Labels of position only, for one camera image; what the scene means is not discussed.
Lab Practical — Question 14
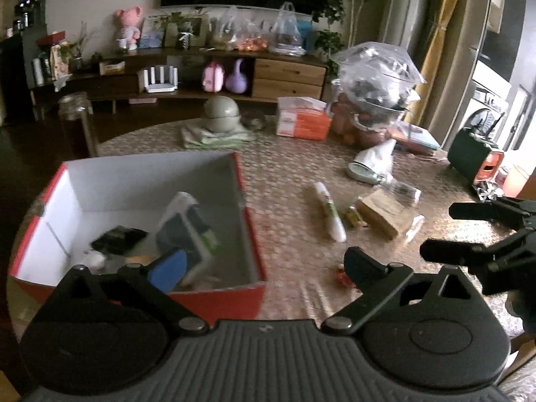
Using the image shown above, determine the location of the dark side cabinet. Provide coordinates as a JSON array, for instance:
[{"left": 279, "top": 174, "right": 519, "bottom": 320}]
[{"left": 0, "top": 31, "right": 47, "bottom": 126}]

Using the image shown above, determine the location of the folded green cloth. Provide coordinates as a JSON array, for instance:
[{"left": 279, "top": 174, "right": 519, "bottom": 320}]
[{"left": 181, "top": 126, "right": 256, "bottom": 149}]

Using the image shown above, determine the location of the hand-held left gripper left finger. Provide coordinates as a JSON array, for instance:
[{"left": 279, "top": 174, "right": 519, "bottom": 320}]
[{"left": 50, "top": 248, "right": 210, "bottom": 336}]

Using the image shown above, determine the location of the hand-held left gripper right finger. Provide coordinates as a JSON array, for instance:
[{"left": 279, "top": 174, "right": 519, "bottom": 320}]
[{"left": 322, "top": 247, "right": 486, "bottom": 336}]

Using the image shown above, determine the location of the yellow curtain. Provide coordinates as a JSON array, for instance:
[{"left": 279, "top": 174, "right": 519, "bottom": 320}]
[{"left": 419, "top": 0, "right": 470, "bottom": 105}]

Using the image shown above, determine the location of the white bunny figurine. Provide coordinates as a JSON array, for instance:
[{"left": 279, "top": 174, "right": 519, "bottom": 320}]
[{"left": 79, "top": 249, "right": 106, "bottom": 269}]

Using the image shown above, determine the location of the white green packet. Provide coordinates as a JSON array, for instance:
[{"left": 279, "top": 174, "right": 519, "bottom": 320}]
[{"left": 156, "top": 192, "right": 222, "bottom": 285}]

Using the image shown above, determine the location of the silver ribbon bundle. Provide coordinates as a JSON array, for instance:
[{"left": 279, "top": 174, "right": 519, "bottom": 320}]
[{"left": 473, "top": 180, "right": 505, "bottom": 202}]

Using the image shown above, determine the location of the white standing air conditioner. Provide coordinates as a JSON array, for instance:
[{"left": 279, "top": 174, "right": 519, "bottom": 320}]
[{"left": 379, "top": 0, "right": 432, "bottom": 76}]

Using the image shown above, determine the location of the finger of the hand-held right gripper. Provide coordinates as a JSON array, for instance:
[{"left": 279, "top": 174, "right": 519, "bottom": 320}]
[
  {"left": 419, "top": 232, "right": 536, "bottom": 277},
  {"left": 449, "top": 196, "right": 536, "bottom": 229}
]

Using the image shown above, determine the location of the stack of coloured papers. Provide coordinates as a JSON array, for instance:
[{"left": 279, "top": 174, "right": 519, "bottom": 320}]
[{"left": 391, "top": 121, "right": 442, "bottom": 155}]

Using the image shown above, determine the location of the pink toy suitcase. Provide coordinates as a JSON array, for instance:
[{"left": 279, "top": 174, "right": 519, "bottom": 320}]
[{"left": 202, "top": 61, "right": 224, "bottom": 93}]

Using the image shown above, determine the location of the wooden television cabinet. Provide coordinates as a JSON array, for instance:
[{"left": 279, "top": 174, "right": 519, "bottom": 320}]
[{"left": 29, "top": 46, "right": 329, "bottom": 105}]

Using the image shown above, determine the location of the green lidded bowl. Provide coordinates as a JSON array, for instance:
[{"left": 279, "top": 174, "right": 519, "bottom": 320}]
[{"left": 203, "top": 95, "right": 243, "bottom": 135}]

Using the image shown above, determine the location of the purple swan toy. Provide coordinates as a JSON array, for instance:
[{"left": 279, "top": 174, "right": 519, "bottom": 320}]
[{"left": 225, "top": 58, "right": 249, "bottom": 93}]

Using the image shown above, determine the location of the potted green tree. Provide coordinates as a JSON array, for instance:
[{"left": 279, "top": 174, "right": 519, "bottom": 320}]
[{"left": 312, "top": 0, "right": 386, "bottom": 77}]

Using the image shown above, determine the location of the white router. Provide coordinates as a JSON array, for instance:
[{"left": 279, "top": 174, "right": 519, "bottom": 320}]
[{"left": 142, "top": 65, "right": 179, "bottom": 93}]

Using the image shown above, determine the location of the brown kraft box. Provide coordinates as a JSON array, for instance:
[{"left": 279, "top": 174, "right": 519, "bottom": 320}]
[{"left": 357, "top": 188, "right": 415, "bottom": 239}]

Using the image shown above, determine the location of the pink bear plush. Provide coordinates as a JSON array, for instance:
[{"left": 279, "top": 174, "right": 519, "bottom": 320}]
[{"left": 116, "top": 6, "right": 142, "bottom": 51}]

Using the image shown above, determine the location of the glass jar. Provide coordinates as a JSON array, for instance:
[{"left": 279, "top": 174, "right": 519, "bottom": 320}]
[{"left": 58, "top": 91, "right": 98, "bottom": 157}]

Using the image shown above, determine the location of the small colourful packet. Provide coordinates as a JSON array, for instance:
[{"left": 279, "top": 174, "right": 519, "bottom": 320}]
[{"left": 343, "top": 205, "right": 365, "bottom": 229}]

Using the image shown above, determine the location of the pale green oval case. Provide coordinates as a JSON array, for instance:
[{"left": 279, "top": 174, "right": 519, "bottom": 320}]
[{"left": 346, "top": 161, "right": 384, "bottom": 185}]

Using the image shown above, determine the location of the orange tissue box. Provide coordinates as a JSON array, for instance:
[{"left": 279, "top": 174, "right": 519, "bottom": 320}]
[{"left": 275, "top": 96, "right": 333, "bottom": 141}]

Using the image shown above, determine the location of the white plastic bag with snacks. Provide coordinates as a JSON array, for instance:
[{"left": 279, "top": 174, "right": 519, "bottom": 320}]
[{"left": 270, "top": 2, "right": 304, "bottom": 55}]

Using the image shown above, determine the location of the black packet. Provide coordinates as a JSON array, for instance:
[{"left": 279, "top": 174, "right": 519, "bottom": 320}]
[{"left": 91, "top": 225, "right": 147, "bottom": 256}]

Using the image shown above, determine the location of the picture frame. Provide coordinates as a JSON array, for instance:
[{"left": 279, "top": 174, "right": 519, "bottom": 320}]
[{"left": 164, "top": 14, "right": 209, "bottom": 48}]

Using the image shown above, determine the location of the clear plastic bag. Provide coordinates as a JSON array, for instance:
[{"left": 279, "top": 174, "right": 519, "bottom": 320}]
[{"left": 209, "top": 6, "right": 244, "bottom": 51}]

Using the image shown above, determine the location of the red cardboard box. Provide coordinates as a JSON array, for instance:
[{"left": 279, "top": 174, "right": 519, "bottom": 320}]
[{"left": 8, "top": 152, "right": 267, "bottom": 323}]

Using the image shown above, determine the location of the pile of oranges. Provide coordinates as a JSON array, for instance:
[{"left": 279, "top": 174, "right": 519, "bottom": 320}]
[{"left": 237, "top": 38, "right": 269, "bottom": 52}]

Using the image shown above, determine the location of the red gift box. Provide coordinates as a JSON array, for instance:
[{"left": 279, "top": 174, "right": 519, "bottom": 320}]
[{"left": 36, "top": 31, "right": 67, "bottom": 47}]

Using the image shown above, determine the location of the white tube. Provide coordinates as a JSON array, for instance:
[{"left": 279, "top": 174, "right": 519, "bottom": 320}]
[{"left": 314, "top": 182, "right": 347, "bottom": 243}]

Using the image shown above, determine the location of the coffee machine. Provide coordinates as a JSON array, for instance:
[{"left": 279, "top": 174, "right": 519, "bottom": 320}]
[{"left": 12, "top": 0, "right": 47, "bottom": 34}]

